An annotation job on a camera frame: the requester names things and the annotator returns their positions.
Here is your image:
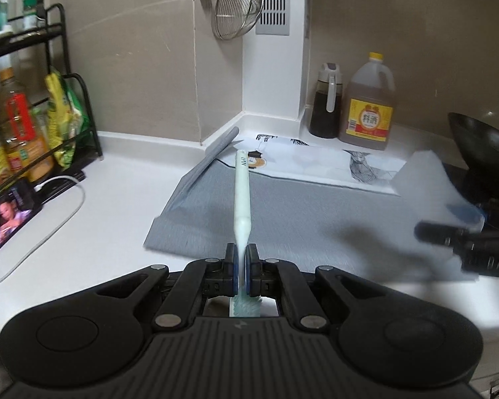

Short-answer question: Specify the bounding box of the mint green toothbrush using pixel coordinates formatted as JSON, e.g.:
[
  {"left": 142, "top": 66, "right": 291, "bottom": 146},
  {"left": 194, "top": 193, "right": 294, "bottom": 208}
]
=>
[{"left": 230, "top": 150, "right": 260, "bottom": 317}]

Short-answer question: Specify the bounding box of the white paper tissue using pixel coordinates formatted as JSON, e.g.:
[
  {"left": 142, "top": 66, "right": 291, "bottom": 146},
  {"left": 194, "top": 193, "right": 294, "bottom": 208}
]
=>
[{"left": 390, "top": 150, "right": 485, "bottom": 231}]

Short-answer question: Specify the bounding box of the grey fabric mat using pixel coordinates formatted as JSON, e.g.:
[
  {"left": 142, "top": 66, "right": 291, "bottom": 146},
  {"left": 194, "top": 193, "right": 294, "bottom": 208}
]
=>
[{"left": 144, "top": 131, "right": 467, "bottom": 282}]

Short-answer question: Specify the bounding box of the black wok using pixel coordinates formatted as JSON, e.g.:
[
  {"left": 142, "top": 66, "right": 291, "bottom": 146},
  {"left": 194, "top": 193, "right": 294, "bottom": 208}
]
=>
[{"left": 446, "top": 112, "right": 499, "bottom": 200}]

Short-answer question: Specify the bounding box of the white printed paper sheet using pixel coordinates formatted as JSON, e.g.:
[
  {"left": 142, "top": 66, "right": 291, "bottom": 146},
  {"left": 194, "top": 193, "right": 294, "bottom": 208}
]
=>
[{"left": 219, "top": 134, "right": 405, "bottom": 194}]

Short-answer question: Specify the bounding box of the dark soy sauce dispenser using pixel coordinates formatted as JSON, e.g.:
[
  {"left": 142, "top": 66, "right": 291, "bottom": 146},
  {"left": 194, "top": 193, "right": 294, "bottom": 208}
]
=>
[{"left": 309, "top": 62, "right": 342, "bottom": 139}]

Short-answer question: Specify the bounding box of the green yellow snack bag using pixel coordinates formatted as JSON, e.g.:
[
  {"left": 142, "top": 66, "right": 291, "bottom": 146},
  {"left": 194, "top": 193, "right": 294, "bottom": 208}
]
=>
[{"left": 45, "top": 67, "right": 89, "bottom": 169}]

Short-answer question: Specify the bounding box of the smartphone showing video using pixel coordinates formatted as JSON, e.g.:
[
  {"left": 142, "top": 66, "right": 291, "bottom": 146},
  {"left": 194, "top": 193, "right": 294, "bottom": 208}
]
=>
[{"left": 0, "top": 178, "right": 42, "bottom": 248}]

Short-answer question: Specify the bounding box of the steel mesh strainer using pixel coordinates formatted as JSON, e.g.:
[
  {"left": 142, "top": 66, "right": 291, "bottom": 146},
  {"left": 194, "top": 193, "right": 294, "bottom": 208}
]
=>
[{"left": 213, "top": 0, "right": 263, "bottom": 41}]

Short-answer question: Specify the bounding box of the white charging cable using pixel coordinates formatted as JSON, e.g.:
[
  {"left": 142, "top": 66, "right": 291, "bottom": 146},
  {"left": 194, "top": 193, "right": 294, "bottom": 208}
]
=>
[{"left": 0, "top": 175, "right": 86, "bottom": 296}]

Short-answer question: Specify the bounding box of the black wire condiment rack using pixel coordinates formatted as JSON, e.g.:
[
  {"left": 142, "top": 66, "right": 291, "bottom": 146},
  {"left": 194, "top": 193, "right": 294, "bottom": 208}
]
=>
[{"left": 0, "top": 3, "right": 104, "bottom": 200}]

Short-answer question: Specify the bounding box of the grey wall vent grille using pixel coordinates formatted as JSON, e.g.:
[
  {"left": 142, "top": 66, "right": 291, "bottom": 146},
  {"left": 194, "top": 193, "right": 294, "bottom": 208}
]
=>
[{"left": 256, "top": 0, "right": 290, "bottom": 36}]

